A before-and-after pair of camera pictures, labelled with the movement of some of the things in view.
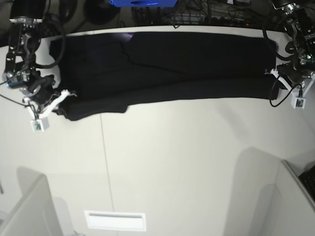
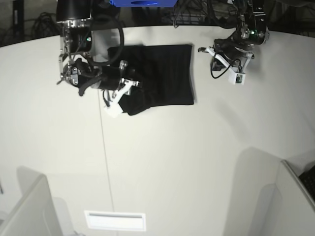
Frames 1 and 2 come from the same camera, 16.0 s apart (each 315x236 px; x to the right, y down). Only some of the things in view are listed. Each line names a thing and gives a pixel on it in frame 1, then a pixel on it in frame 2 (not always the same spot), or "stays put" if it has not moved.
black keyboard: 308,179 stays put
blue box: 143,3 stays put
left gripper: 39,89 → 112,77
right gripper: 294,72 → 235,47
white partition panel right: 298,205 stays put
